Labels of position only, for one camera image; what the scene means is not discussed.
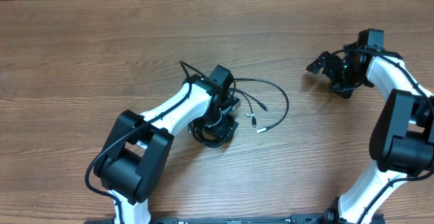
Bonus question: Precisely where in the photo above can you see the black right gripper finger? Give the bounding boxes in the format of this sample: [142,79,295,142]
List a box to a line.
[306,51,334,74]
[330,83,355,99]

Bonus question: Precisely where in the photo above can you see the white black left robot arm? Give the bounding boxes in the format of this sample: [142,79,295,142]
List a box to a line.
[85,65,240,223]

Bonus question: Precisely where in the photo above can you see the black cable bundle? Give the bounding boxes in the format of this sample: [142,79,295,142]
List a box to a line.
[188,77,290,149]

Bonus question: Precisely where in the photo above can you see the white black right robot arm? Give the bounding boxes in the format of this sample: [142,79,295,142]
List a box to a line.
[306,45,433,223]

